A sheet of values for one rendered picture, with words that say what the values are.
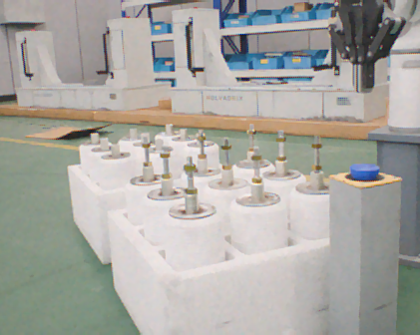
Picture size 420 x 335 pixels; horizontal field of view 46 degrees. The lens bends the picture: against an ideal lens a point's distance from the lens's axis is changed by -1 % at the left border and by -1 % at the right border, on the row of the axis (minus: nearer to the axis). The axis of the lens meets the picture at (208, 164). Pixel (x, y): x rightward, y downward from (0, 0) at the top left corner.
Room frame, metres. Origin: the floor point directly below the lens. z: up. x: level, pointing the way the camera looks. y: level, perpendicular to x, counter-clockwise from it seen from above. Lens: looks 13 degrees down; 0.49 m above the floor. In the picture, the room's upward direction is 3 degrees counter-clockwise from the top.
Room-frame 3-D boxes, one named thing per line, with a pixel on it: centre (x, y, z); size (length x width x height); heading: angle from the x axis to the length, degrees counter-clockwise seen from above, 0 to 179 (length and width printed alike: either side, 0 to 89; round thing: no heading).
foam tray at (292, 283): (0.91, -0.03, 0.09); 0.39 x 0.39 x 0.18; 23
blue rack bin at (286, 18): (6.13, -1.23, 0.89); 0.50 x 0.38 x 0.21; 140
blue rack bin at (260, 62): (6.42, -0.90, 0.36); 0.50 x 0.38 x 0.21; 140
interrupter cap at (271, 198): (0.80, -0.08, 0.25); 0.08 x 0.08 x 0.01
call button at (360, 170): (0.67, -0.22, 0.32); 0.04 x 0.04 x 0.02
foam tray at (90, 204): (1.40, 0.18, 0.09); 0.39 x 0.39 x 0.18; 25
